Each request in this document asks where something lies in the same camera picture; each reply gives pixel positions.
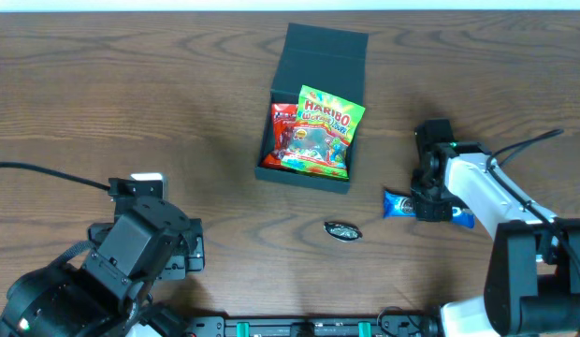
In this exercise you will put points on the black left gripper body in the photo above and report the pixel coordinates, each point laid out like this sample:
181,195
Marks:
192,257

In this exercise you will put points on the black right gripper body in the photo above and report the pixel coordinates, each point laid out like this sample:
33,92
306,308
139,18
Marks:
430,206

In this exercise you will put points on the blue Oreo cookie pack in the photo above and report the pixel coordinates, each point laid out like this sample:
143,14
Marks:
396,205

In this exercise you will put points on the small black candy wrapper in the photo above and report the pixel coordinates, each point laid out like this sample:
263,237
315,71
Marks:
342,231

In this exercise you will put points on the green Haribo gummy bag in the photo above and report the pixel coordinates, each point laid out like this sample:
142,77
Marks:
323,131

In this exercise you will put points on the black box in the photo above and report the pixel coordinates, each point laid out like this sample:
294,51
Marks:
323,58

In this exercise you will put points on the red snack bag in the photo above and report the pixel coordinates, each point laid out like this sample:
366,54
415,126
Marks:
283,117

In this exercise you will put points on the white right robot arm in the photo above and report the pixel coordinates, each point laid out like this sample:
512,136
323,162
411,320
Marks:
532,284

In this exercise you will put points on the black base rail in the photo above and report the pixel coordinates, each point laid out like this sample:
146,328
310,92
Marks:
391,325

